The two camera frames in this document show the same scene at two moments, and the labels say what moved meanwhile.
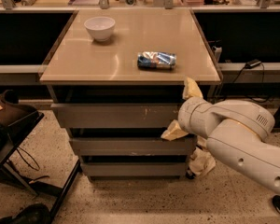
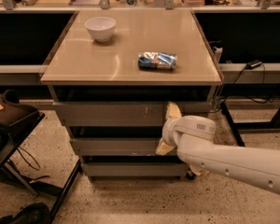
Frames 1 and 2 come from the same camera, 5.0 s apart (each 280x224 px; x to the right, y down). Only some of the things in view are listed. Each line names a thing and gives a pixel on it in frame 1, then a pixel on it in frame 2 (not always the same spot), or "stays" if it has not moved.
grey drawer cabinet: (117, 80) stays
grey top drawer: (116, 115) stays
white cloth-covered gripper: (189, 115) → (169, 132)
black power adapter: (253, 63) stays
